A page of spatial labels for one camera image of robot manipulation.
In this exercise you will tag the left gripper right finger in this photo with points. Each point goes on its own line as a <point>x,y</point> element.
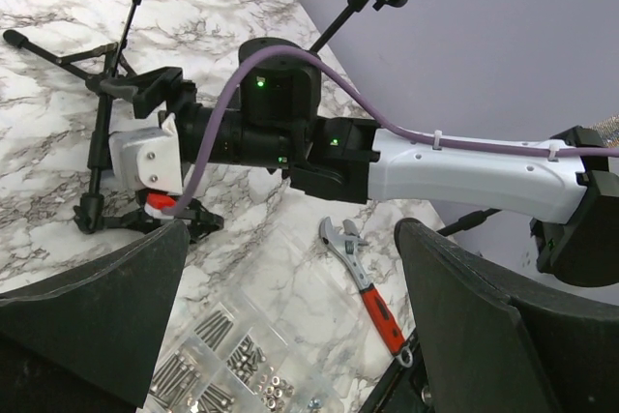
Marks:
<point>495,341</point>

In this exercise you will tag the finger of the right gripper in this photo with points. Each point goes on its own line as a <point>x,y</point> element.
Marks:
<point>145,92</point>

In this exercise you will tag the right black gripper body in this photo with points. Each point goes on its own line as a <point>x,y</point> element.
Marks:
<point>182,103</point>

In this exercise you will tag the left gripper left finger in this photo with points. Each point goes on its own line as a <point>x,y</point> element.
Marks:
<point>88,339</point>

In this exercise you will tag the black tripod microphone stand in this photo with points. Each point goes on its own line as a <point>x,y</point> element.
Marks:
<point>92,66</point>

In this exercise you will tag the cork-handle silver-head microphone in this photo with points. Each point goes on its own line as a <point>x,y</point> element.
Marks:
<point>608,130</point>

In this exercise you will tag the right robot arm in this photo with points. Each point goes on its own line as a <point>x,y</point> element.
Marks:
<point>266,116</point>

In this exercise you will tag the clear plastic screw box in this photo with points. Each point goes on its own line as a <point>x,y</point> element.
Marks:
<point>284,336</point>

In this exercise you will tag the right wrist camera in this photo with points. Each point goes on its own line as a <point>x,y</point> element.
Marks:
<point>148,158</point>

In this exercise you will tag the red-handled adjustable wrench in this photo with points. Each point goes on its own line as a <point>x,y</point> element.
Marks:
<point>344,245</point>

